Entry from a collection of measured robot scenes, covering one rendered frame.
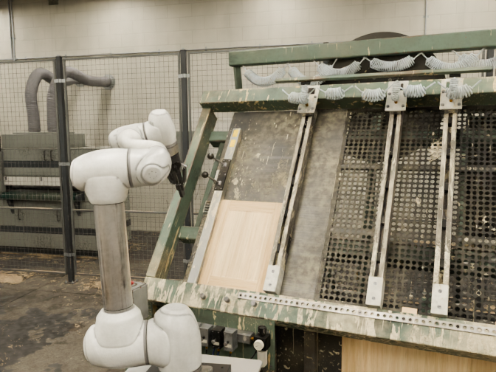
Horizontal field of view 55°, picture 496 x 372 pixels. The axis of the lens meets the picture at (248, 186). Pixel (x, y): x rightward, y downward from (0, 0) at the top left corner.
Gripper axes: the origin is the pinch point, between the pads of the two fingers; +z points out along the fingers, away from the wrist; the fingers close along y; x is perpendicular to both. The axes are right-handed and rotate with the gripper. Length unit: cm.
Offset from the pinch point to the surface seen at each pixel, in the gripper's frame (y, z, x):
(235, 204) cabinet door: -16.9, 24.6, -22.8
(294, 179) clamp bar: -50, 13, -28
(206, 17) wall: 164, 34, -539
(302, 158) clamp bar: -53, 7, -38
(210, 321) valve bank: -13, 55, 32
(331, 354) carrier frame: -68, 82, 25
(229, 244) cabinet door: -17.2, 35.6, -2.1
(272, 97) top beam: -34, -13, -75
